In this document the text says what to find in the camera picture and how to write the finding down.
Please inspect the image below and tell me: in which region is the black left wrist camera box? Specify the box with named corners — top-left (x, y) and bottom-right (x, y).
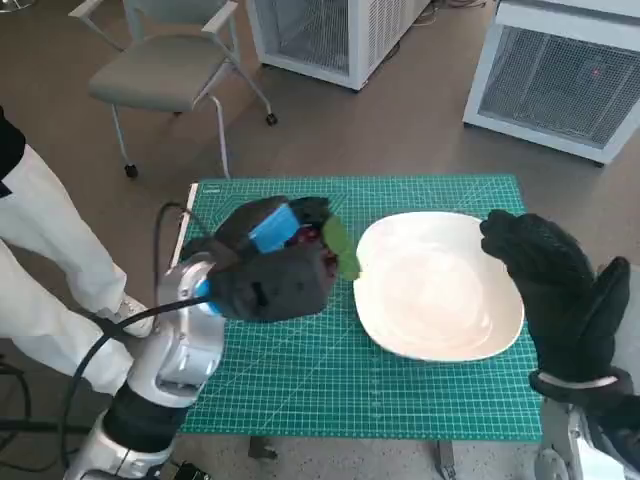
top-left (207, 243), bottom-right (335, 324)

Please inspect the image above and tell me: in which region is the black knitted gloved right hand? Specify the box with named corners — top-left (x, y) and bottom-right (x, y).
top-left (478, 209), bottom-right (632, 386)

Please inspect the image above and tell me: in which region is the white cabinet with mesh door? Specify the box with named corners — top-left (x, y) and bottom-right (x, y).
top-left (244, 0), bottom-right (431, 92)
top-left (462, 0), bottom-right (640, 169)

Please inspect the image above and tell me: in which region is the black left hand blue tape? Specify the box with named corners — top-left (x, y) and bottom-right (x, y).
top-left (213, 195), bottom-right (334, 262)

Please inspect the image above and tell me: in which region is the green cutting mat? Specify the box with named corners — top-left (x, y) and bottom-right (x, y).
top-left (172, 173), bottom-right (544, 444)

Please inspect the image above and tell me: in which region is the metal table bracket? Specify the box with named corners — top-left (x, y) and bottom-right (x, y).
top-left (434, 439), bottom-right (456, 480)
top-left (248, 437), bottom-right (279, 461)

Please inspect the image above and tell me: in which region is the white plate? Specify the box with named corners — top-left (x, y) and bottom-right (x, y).
top-left (353, 211), bottom-right (525, 362)

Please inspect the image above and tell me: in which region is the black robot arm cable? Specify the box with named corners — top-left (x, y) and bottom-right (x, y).
top-left (62, 294), bottom-right (214, 451)
top-left (153, 201), bottom-right (236, 264)

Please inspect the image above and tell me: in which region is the purple toy grape bunch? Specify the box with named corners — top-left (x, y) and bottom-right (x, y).
top-left (298, 213), bottom-right (364, 281)

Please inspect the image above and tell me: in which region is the grey chair white frame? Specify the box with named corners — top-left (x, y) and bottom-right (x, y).
top-left (67, 0), bottom-right (280, 180)

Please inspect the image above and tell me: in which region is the person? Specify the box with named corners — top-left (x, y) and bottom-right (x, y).
top-left (0, 107), bottom-right (154, 396)

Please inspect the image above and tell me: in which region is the black floor cable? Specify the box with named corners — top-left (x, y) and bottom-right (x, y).
top-left (0, 352), bottom-right (101, 480)

